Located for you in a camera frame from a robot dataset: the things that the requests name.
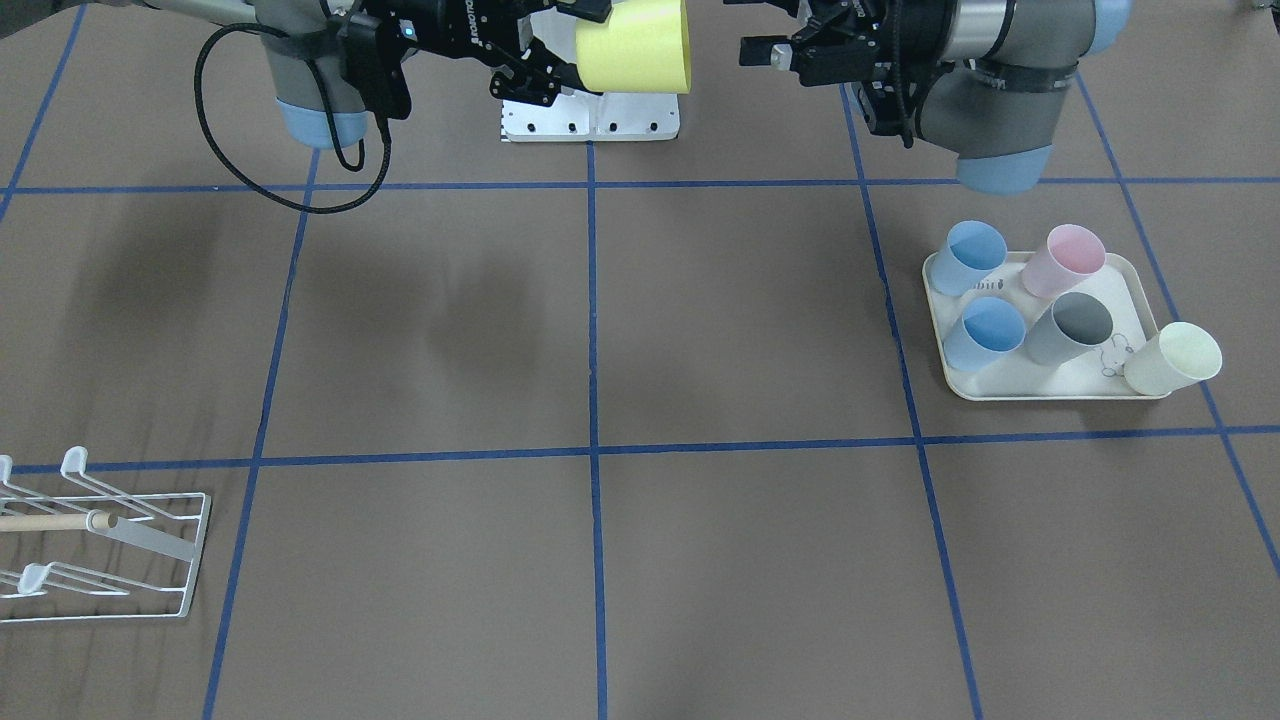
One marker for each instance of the grey plastic cup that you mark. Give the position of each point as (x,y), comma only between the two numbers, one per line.
(1072,325)

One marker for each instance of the white wire cup rack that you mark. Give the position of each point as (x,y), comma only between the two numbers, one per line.
(83,550)

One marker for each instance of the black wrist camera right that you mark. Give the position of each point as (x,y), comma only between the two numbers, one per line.
(371,53)

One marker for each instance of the cream plastic cup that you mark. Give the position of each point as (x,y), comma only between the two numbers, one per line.
(1180,355)

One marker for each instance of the pink plastic cup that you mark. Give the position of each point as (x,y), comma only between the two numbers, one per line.
(1070,255)

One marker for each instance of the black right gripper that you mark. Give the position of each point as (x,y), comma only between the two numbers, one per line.
(455,38)

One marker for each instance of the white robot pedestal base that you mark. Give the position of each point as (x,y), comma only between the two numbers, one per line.
(581,118)

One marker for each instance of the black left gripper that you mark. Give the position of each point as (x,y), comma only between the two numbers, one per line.
(893,38)

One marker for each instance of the blue plastic cup front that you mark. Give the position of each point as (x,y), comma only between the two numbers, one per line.
(987,329)

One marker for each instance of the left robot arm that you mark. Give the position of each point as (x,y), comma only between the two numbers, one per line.
(985,80)

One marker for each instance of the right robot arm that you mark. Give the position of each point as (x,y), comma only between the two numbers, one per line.
(334,64)

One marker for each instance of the yellow plastic cup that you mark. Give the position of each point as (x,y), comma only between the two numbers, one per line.
(643,47)

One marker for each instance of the blue plastic cup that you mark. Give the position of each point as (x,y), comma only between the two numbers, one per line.
(987,329)
(971,251)

